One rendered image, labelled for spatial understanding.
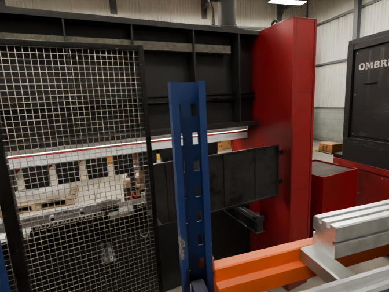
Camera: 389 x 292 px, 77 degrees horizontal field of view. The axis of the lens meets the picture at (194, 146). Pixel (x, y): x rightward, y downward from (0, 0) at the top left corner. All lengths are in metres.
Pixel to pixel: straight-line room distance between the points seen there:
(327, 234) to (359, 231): 0.06
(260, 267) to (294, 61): 1.72
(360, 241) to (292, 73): 1.60
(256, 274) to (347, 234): 0.19
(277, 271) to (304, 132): 1.70
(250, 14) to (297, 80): 8.29
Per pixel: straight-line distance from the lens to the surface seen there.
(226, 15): 2.31
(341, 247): 0.58
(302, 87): 2.14
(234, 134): 2.40
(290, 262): 0.60
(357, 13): 9.67
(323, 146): 3.60
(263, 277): 0.56
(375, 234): 0.64
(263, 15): 10.53
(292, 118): 2.07
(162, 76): 2.02
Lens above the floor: 1.71
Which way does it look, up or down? 10 degrees down
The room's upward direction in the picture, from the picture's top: 3 degrees counter-clockwise
